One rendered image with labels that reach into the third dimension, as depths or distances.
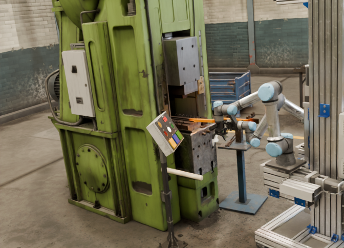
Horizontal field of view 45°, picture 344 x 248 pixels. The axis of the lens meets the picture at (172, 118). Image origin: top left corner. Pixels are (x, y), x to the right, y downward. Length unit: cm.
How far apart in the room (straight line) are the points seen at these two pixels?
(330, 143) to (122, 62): 191
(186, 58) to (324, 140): 138
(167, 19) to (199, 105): 95
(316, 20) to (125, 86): 177
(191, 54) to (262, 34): 790
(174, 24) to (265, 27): 785
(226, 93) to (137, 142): 389
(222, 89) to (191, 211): 387
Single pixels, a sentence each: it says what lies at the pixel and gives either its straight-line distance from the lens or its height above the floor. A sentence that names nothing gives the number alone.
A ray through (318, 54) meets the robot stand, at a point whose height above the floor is 163.
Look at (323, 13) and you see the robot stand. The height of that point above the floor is 191.
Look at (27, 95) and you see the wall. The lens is 981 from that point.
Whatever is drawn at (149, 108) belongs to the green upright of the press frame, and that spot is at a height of 121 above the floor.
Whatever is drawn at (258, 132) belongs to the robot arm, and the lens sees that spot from 342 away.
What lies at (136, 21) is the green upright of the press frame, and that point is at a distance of 354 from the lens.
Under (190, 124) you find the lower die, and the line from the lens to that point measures 381.
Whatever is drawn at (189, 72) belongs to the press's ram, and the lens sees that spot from 375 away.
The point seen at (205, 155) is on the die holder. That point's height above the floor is 65.
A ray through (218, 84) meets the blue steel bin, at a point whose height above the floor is 59.
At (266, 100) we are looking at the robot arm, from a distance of 295.
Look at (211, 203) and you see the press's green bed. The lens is 422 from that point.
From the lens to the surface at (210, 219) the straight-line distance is 417.
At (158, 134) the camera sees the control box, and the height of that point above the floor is 110.
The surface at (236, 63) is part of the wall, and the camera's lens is 1199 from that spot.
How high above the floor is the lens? 205
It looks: 15 degrees down
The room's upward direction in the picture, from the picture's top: 6 degrees counter-clockwise
